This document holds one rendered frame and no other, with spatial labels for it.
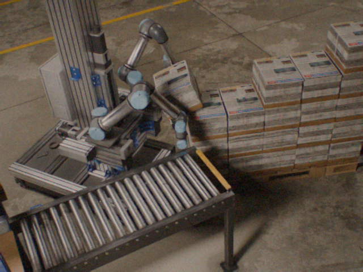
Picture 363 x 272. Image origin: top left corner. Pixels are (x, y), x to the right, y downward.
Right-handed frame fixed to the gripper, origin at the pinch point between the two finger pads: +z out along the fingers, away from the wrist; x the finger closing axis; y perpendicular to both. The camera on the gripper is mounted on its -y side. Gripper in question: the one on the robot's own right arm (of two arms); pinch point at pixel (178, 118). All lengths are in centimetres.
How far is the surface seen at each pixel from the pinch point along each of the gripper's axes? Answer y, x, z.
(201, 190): -4, -5, -76
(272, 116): -32, -66, -4
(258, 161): -72, -41, -4
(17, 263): 36, 100, -114
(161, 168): 4, 17, -50
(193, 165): -3, -3, -52
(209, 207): -6, -8, -90
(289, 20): -142, -141, 295
